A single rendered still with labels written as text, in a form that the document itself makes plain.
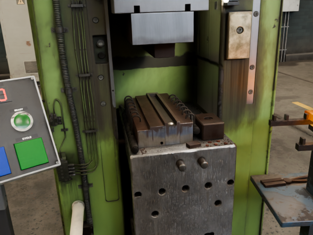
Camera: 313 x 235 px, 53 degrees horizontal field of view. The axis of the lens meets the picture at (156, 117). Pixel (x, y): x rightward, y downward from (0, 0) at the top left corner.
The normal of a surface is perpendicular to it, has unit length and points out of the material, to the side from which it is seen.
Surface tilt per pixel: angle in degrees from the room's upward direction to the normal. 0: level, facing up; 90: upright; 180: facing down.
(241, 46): 90
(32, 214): 0
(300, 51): 89
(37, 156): 60
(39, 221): 0
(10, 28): 90
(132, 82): 90
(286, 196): 0
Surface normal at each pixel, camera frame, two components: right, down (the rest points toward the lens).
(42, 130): 0.49, -0.25
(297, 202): -0.04, -0.94
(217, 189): 0.18, 0.32
